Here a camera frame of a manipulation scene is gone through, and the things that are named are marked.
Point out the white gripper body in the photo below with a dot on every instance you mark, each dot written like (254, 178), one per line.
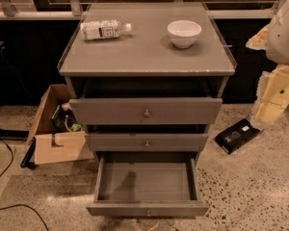
(284, 38)

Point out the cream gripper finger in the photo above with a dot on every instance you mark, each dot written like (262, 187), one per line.
(259, 40)
(272, 95)

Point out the grey bottom drawer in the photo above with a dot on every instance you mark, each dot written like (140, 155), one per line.
(147, 184)

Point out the grey drawer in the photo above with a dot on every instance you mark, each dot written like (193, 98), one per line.
(146, 142)
(147, 184)
(146, 111)

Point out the grey wooden drawer cabinet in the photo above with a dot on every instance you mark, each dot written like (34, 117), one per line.
(146, 64)

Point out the grey middle drawer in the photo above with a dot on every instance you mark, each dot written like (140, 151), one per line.
(146, 142)

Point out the grey top drawer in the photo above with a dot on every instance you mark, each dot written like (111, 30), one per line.
(146, 111)

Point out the black flat box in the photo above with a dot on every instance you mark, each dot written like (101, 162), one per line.
(236, 136)

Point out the white ceramic bowl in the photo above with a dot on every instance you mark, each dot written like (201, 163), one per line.
(183, 33)

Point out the plastic water bottle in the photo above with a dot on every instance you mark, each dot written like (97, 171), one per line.
(104, 29)

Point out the green items in box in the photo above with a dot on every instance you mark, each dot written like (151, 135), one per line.
(64, 120)

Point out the open cardboard box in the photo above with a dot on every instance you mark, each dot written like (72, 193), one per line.
(52, 146)

